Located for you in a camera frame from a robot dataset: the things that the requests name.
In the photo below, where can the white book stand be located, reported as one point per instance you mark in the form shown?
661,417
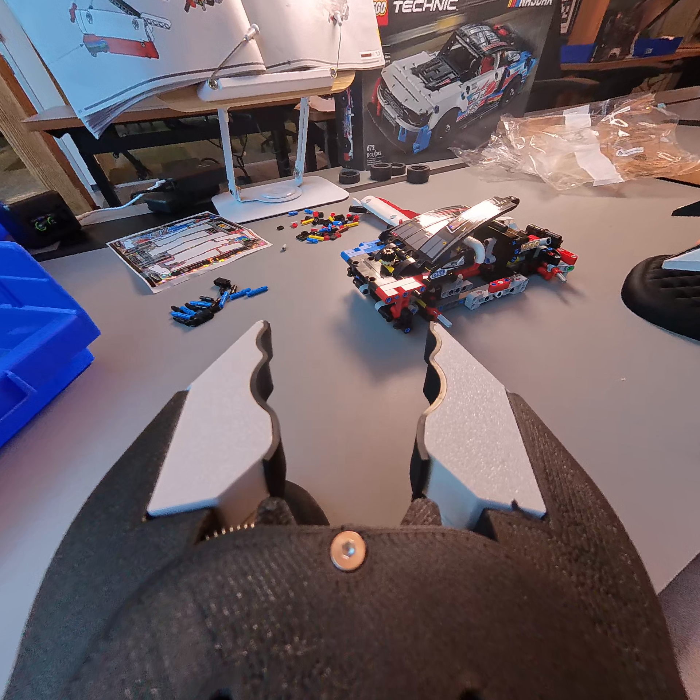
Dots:
284,194

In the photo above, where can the wooden workbench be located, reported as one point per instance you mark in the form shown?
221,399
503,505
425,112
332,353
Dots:
629,61

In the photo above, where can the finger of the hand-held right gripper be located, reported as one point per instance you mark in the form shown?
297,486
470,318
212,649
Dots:
690,209
683,260

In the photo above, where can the black charger block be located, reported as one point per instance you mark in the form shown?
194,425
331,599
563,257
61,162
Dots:
49,221

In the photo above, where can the holographic sticker sheet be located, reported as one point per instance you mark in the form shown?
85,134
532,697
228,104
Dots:
186,249

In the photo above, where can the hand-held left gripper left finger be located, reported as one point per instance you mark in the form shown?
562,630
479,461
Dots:
219,437

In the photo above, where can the red lego slope piece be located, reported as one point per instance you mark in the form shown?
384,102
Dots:
402,214

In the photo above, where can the pile of small lego pieces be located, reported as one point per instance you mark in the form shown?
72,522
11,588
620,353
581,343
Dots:
322,224

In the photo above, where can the pile of blue black pins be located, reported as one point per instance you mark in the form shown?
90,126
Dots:
213,303

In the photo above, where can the blue storage bin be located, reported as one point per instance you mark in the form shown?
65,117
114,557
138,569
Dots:
577,53
659,46

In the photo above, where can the lego set box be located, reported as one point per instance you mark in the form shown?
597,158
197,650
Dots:
454,82

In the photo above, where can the black power adapter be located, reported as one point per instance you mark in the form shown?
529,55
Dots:
186,191

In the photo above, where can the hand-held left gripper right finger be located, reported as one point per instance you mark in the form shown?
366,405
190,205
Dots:
476,443

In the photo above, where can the clear plastic bag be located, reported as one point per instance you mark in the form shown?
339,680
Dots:
574,142

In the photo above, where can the lego race car model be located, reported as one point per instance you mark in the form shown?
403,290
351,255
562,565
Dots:
465,257

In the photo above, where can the white lego panel assembly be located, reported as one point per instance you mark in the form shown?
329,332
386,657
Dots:
372,206

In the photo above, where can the lego instruction booklet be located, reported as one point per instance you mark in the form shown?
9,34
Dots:
164,54

